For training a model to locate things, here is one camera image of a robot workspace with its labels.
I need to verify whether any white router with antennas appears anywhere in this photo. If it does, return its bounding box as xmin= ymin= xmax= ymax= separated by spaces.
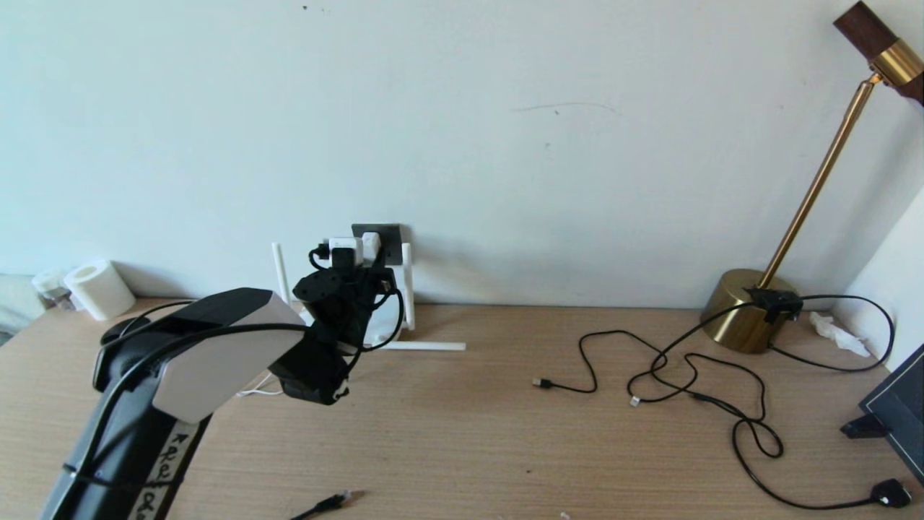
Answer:
xmin=271 ymin=243 xmax=466 ymax=352

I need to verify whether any white toilet paper roll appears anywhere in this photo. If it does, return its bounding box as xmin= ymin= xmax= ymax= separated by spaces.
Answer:
xmin=64 ymin=260 xmax=136 ymax=321

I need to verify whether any black clip on lamp base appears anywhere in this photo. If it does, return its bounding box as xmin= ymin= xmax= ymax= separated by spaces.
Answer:
xmin=744 ymin=287 xmax=803 ymax=324

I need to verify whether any black standing frame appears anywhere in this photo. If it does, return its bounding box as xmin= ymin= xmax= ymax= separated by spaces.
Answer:
xmin=840 ymin=343 xmax=924 ymax=486

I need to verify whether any black ethernet cable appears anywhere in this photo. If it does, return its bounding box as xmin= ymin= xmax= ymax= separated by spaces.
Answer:
xmin=123 ymin=298 xmax=352 ymax=520

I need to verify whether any small clear container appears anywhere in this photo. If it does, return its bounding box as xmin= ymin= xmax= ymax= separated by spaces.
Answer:
xmin=32 ymin=271 xmax=73 ymax=311

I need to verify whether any black lamp power cord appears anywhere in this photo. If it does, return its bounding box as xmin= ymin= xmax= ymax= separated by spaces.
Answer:
xmin=689 ymin=295 xmax=912 ymax=511

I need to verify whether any black USB cable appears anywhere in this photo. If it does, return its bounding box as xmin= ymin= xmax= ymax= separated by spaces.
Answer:
xmin=532 ymin=330 xmax=697 ymax=394

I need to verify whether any black cable with silver connector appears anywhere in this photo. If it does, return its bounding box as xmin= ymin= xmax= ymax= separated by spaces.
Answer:
xmin=627 ymin=302 xmax=766 ymax=409

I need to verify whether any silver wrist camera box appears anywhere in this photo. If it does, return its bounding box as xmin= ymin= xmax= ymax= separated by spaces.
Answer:
xmin=328 ymin=237 xmax=364 ymax=269

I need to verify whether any crumpled white tissue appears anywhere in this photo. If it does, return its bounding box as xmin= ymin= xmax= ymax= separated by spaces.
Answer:
xmin=808 ymin=311 xmax=872 ymax=358

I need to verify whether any grey wall socket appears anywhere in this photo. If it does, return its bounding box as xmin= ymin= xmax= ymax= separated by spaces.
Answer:
xmin=352 ymin=224 xmax=402 ymax=267

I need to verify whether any brass desk lamp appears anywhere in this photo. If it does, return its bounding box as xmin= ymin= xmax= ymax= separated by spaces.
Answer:
xmin=699 ymin=0 xmax=924 ymax=355

